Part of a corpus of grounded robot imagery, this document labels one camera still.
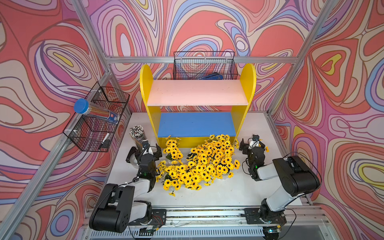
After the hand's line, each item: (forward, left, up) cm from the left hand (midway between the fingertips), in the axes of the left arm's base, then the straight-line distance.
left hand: (149, 146), depth 87 cm
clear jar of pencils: (+5, +7, +7) cm, 11 cm away
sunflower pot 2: (-2, -41, +2) cm, 41 cm away
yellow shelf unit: (+42, -25, -12) cm, 51 cm away
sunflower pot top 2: (-9, -30, +3) cm, 32 cm away
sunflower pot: (-19, -15, +3) cm, 24 cm away
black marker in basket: (-6, +18, +14) cm, 24 cm away
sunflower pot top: (-7, -15, +3) cm, 17 cm away
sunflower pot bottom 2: (-3, -68, +2) cm, 68 cm away
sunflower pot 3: (-15, -42, +3) cm, 45 cm away
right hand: (+5, -62, -4) cm, 63 cm away
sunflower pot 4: (-18, -33, +2) cm, 38 cm away
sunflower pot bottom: (-19, -25, +2) cm, 31 cm away
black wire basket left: (-3, +26, +18) cm, 32 cm away
